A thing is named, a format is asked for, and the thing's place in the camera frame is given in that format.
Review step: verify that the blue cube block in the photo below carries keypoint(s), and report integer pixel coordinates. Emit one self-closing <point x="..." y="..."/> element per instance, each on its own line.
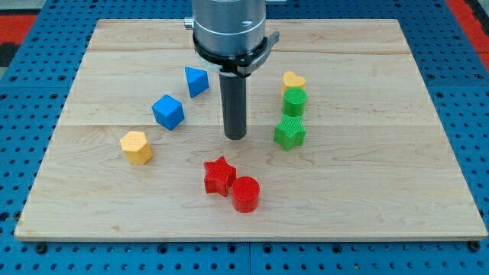
<point x="168" y="112"/>

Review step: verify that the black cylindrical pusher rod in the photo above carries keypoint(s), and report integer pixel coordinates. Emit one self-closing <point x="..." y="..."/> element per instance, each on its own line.
<point x="233" y="96"/>

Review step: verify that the green cylinder block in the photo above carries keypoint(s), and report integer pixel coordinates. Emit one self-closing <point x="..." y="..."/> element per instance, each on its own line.
<point x="294" y="101"/>

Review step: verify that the red star block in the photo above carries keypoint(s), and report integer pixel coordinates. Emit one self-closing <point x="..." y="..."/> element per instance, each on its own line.
<point x="219" y="176"/>

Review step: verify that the yellow hexagon block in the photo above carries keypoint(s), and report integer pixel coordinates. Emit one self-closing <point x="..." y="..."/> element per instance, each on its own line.
<point x="136" y="147"/>

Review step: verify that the wooden board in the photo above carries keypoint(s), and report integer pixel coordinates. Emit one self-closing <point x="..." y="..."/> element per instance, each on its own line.
<point x="375" y="165"/>

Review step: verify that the blue triangle block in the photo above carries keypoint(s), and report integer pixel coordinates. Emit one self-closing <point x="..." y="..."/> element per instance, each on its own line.
<point x="197" y="81"/>

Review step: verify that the green star block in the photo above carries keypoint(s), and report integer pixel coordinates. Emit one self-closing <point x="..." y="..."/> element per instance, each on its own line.
<point x="290" y="132"/>

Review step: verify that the yellow heart block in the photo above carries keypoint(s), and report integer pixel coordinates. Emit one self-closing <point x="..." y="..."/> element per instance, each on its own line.
<point x="290" y="80"/>

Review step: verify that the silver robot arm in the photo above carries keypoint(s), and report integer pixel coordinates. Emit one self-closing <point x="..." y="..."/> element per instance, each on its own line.
<point x="228" y="27"/>

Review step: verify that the red cylinder block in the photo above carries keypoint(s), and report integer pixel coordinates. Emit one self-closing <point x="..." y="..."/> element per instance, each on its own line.
<point x="245" y="194"/>

